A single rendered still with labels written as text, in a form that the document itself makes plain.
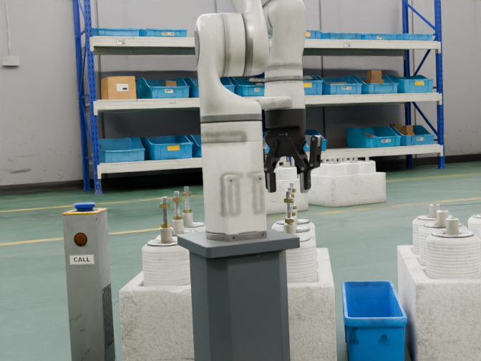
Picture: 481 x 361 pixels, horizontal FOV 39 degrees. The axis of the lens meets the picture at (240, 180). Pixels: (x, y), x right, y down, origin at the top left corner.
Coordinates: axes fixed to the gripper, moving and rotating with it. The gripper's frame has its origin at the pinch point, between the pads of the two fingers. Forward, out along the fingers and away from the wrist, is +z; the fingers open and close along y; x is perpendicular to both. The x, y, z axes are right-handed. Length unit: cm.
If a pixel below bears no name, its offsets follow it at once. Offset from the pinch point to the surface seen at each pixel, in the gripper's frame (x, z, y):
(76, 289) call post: 18.1, 18.9, 38.0
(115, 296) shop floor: -31, 35, 75
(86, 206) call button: 15.6, 2.9, 36.8
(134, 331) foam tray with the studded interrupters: 19.7, 25.1, 22.3
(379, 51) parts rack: -600, -93, 206
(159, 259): 15.0, 12.5, 19.5
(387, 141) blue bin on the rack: -541, 4, 178
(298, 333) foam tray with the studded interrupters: 6.3, 25.8, -4.5
